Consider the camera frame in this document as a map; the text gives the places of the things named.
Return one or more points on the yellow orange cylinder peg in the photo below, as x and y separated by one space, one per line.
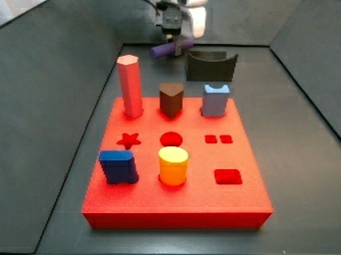
172 158

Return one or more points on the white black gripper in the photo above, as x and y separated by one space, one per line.
182 19

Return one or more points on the brown triangular peg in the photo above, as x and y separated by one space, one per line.
171 94

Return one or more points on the black curved cradle block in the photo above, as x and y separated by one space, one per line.
208 66

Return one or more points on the purple cylinder peg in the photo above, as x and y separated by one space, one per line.
166 49

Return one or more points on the dark blue arch peg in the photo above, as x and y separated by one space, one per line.
119 166

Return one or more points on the light blue notched peg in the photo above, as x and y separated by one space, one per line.
214 100

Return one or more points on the pink hexagonal peg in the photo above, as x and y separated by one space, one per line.
131 85

